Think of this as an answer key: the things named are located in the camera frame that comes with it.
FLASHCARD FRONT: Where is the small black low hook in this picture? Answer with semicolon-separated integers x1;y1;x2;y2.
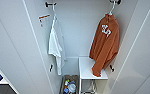
48;64;54;73
109;64;116;73

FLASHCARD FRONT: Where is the blue and white bottle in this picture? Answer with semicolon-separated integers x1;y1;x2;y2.
68;83;78;94

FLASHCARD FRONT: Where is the orange and white label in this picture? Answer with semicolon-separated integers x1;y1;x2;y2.
38;13;51;28

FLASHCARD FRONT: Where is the white hanger with white shirt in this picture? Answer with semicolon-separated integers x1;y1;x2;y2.
50;4;59;26

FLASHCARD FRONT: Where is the white wardrobe cabinet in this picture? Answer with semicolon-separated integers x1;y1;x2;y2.
22;0;140;94

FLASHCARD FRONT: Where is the white shirt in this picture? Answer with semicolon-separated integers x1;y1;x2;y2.
48;18;67;76

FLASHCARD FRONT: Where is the black wardrobe hook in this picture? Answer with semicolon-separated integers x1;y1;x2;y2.
45;1;58;8
109;0;123;5

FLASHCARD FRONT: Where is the white wardrobe door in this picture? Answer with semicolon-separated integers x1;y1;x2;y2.
0;0;54;94
109;0;150;94

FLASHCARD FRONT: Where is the white hanger with orange hoodie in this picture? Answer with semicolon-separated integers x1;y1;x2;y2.
107;1;120;17

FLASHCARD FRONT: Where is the orange hoodie with white print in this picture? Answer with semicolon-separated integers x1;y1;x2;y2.
89;13;121;78

